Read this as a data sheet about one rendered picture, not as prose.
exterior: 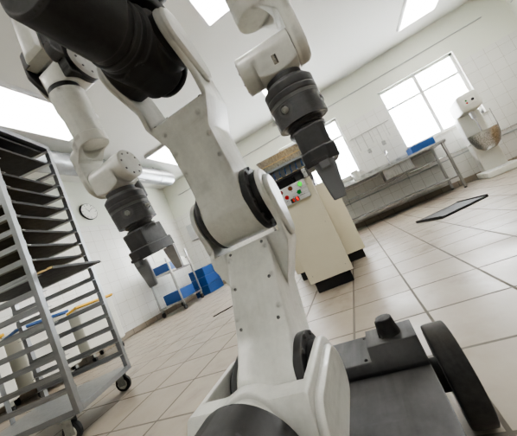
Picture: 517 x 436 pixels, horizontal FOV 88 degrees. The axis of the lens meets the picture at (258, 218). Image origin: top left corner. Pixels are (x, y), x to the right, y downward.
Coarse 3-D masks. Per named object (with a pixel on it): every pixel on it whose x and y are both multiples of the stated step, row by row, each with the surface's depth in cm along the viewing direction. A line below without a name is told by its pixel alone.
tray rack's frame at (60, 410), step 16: (0, 128) 162; (32, 144) 184; (16, 304) 189; (32, 352) 185; (128, 368) 178; (96, 384) 164; (64, 400) 161; (80, 400) 145; (32, 416) 156; (48, 416) 141; (64, 416) 134; (16, 432) 139; (32, 432) 134; (64, 432) 132
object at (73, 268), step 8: (72, 264) 158; (80, 264) 165; (88, 264) 174; (48, 272) 150; (56, 272) 158; (64, 272) 167; (72, 272) 177; (40, 280) 159; (48, 280) 169; (56, 280) 180; (16, 288) 153; (24, 288) 161; (0, 296) 154; (8, 296) 162; (16, 296) 173
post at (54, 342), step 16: (0, 176) 148; (0, 192) 145; (16, 224) 145; (16, 240) 143; (32, 272) 141; (32, 288) 140; (48, 320) 139; (48, 336) 137; (64, 368) 136; (64, 384) 135
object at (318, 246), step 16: (288, 208) 205; (304, 208) 202; (320, 208) 199; (304, 224) 202; (320, 224) 199; (304, 240) 202; (320, 240) 199; (336, 240) 196; (304, 256) 202; (320, 256) 199; (336, 256) 196; (320, 272) 199; (336, 272) 197; (320, 288) 202
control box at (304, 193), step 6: (300, 180) 200; (288, 186) 202; (294, 186) 201; (300, 186) 199; (306, 186) 199; (288, 192) 202; (294, 192) 201; (306, 192) 198; (294, 198) 200; (300, 198) 200; (288, 204) 202
